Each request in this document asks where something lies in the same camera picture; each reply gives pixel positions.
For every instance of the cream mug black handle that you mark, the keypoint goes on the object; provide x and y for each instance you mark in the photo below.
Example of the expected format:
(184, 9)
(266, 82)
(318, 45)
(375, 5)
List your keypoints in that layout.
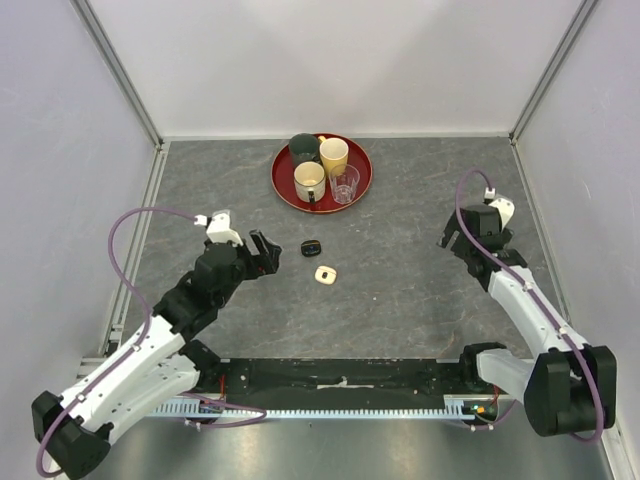
(310, 182)

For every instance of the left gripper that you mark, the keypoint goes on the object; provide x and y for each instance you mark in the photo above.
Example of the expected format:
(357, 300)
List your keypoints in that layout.
(264, 263)

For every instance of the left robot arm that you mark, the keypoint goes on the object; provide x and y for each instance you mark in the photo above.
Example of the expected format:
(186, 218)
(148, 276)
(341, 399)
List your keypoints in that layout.
(163, 358)

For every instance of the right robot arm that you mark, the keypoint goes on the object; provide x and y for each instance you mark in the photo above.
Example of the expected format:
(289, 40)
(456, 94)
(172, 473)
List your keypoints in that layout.
(570, 386)

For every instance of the dark green mug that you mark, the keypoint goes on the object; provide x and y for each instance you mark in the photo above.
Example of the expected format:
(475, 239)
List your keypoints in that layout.
(304, 147)

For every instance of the slotted cable duct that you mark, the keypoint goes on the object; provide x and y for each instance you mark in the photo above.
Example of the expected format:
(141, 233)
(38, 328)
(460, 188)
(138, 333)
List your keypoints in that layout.
(450, 408)

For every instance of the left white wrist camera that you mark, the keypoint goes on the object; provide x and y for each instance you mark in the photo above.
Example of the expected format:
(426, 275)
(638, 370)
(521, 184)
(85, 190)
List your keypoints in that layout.
(219, 229)

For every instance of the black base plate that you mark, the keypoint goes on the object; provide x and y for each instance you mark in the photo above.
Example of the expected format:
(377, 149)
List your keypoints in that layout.
(340, 383)

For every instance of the cream earbud charging case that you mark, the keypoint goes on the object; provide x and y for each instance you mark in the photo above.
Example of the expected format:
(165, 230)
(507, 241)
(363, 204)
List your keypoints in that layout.
(325, 275)

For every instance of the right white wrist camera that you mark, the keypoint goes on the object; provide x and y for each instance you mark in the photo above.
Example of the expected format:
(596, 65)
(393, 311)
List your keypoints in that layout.
(506, 209)

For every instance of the clear glass tumbler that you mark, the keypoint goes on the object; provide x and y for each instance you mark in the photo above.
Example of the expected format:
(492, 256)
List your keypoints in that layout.
(344, 180)

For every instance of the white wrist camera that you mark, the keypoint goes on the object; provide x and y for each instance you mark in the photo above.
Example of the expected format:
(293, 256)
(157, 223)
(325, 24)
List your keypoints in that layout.
(219, 229)
(506, 209)

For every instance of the yellow mug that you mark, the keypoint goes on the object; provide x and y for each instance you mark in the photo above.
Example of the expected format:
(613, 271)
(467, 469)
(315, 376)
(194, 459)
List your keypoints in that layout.
(333, 153)

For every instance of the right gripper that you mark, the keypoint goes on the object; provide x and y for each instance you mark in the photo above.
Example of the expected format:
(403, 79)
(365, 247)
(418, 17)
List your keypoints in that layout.
(448, 232)

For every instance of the black earbud charging case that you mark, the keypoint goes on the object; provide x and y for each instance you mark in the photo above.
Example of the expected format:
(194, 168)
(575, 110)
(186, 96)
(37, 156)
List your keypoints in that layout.
(310, 248)

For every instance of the red round tray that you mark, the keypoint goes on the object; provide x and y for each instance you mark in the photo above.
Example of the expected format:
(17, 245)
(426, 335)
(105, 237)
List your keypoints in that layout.
(282, 177)

